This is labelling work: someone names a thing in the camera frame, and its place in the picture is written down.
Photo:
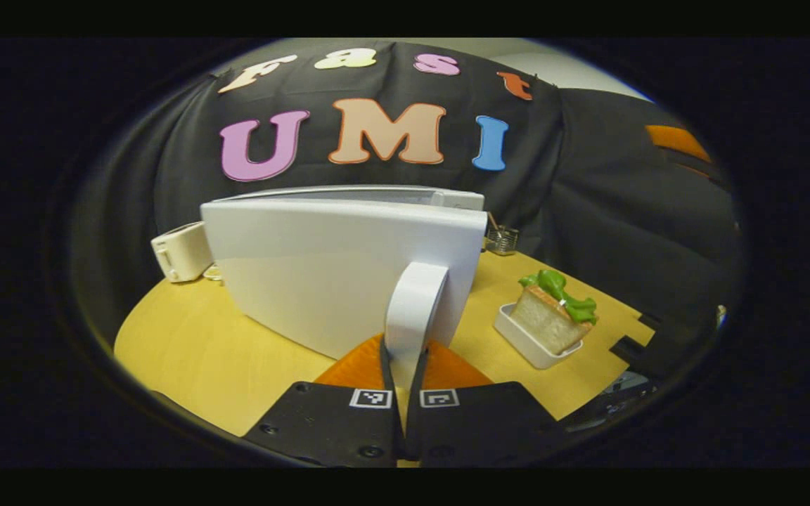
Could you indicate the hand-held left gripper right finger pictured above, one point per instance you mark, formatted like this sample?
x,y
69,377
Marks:
x,y
475,429

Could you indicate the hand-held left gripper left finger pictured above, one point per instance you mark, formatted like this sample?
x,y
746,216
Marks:
x,y
320,429

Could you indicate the white rectangular food tray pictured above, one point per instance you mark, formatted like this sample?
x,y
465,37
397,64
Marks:
x,y
528,344

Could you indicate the white microwave oven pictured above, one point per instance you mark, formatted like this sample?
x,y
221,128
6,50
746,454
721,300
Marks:
x,y
320,274

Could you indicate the black backdrop cloth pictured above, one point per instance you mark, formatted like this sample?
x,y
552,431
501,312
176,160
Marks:
x,y
623,211

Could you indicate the small glass jar with stick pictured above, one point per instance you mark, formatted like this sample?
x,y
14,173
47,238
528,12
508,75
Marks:
x,y
502,239

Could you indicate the white toaster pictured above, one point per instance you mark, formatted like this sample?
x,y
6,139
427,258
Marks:
x,y
180,253

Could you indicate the white divided condiment dish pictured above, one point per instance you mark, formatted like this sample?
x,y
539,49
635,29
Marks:
x,y
213,273

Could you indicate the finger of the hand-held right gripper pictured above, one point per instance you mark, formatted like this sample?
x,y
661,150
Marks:
x,y
676,140

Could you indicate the toast sandwich with green lettuce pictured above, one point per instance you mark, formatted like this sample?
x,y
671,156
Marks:
x,y
553,320

